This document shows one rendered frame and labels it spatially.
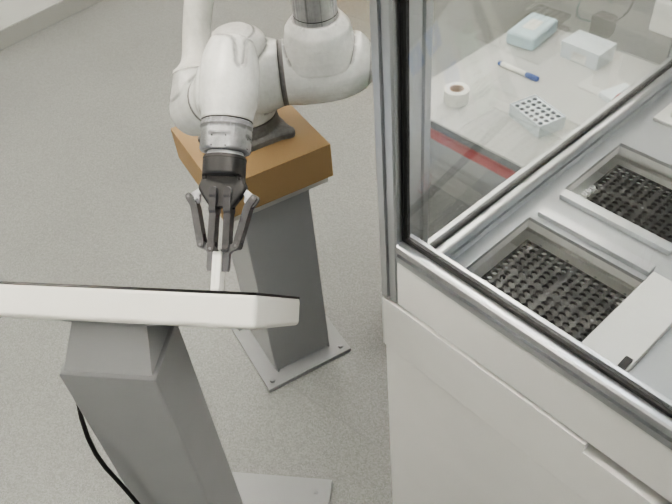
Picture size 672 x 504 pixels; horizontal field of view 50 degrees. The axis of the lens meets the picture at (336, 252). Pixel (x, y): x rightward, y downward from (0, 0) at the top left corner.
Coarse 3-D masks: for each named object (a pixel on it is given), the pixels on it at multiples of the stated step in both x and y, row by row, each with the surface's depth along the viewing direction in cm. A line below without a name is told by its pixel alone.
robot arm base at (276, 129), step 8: (272, 120) 174; (280, 120) 179; (256, 128) 172; (264, 128) 173; (272, 128) 175; (280, 128) 177; (288, 128) 177; (256, 136) 173; (264, 136) 174; (272, 136) 175; (280, 136) 176; (288, 136) 176; (256, 144) 174; (264, 144) 175
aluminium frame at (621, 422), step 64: (384, 0) 87; (384, 64) 93; (384, 128) 102; (384, 192) 110; (384, 256) 120; (448, 320) 116; (512, 320) 103; (512, 384) 111; (576, 384) 99; (640, 448) 96
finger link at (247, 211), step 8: (248, 200) 122; (256, 200) 122; (248, 208) 122; (240, 216) 122; (248, 216) 122; (240, 224) 122; (248, 224) 124; (240, 232) 122; (240, 240) 122; (240, 248) 123
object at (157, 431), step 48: (96, 384) 112; (144, 384) 110; (192, 384) 125; (96, 432) 123; (144, 432) 121; (192, 432) 126; (144, 480) 134; (192, 480) 131; (240, 480) 203; (288, 480) 202
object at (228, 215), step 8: (224, 192) 122; (224, 200) 122; (224, 208) 122; (232, 208) 125; (224, 216) 122; (232, 216) 124; (224, 224) 122; (232, 224) 124; (224, 232) 122; (232, 232) 124; (224, 240) 122; (232, 240) 124; (224, 248) 122
